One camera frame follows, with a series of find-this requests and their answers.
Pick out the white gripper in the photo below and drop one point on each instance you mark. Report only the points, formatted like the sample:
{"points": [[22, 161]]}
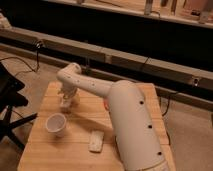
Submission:
{"points": [[68, 91]]}

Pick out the white plastic bottle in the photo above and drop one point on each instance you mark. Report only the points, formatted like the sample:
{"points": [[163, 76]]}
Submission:
{"points": [[66, 104]]}

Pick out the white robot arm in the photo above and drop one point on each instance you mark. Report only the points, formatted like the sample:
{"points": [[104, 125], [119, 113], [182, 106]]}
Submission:
{"points": [[137, 141]]}

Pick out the white paper cup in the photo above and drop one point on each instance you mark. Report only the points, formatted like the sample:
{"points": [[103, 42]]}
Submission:
{"points": [[56, 124]]}

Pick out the red carrot toy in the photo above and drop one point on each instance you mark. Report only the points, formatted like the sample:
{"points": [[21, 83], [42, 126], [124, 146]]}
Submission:
{"points": [[106, 104]]}

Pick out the white sponge block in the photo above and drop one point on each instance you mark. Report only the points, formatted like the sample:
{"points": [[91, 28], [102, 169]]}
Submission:
{"points": [[96, 141]]}

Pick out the black office chair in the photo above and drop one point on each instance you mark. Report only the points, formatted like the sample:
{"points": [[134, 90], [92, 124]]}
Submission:
{"points": [[10, 98]]}

